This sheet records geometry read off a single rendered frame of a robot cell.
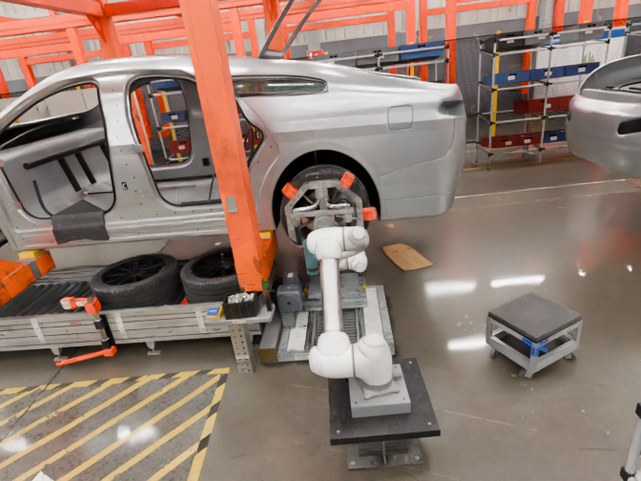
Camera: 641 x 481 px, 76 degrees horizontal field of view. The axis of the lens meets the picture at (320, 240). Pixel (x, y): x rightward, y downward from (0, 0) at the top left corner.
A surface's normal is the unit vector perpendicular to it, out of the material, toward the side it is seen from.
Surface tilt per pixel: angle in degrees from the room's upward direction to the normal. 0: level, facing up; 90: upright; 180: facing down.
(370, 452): 90
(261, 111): 81
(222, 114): 90
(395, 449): 90
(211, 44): 90
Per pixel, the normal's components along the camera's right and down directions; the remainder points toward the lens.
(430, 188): -0.03, 0.40
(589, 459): -0.11, -0.91
